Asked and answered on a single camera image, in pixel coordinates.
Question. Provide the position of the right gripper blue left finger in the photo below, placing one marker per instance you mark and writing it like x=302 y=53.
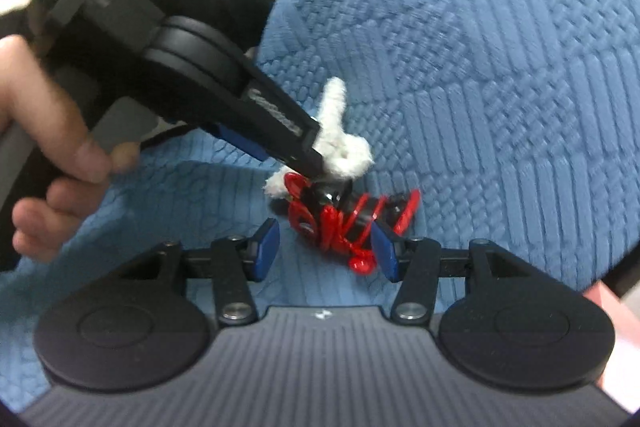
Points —
x=261 y=250

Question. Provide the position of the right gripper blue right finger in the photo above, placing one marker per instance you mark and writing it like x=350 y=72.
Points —
x=391 y=251

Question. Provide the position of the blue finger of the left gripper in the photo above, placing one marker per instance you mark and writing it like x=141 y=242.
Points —
x=240 y=142

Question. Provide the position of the person's left hand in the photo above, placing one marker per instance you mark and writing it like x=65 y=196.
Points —
x=50 y=117

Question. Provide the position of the blue textured chair cover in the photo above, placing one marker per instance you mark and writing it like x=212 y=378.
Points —
x=518 y=120

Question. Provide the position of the pink cardboard box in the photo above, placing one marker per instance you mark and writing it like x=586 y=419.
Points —
x=620 y=378

